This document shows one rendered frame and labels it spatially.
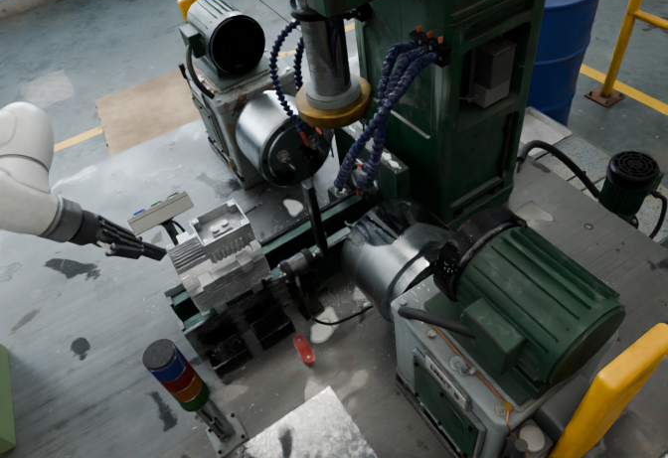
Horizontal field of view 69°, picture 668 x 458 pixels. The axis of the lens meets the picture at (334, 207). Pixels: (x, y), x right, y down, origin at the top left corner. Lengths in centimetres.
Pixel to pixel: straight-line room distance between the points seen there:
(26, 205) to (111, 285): 67
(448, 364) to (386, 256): 27
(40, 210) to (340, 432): 74
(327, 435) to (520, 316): 53
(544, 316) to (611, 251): 84
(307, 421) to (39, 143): 79
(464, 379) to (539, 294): 22
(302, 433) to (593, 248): 94
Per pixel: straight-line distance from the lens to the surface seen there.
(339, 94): 111
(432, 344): 92
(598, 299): 77
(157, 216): 140
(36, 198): 108
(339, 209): 145
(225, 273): 120
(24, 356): 170
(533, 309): 76
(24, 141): 114
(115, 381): 149
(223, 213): 125
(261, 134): 142
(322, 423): 113
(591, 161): 241
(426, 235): 105
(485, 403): 88
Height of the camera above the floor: 197
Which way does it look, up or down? 46 degrees down
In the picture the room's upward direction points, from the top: 11 degrees counter-clockwise
